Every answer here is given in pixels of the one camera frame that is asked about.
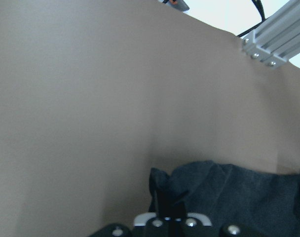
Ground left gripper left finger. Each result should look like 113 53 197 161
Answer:
133 190 174 237

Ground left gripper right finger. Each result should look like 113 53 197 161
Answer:
174 202 212 237

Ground black t-shirt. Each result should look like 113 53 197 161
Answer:
149 161 300 237

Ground aluminium frame cage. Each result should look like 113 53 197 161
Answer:
242 0 300 69

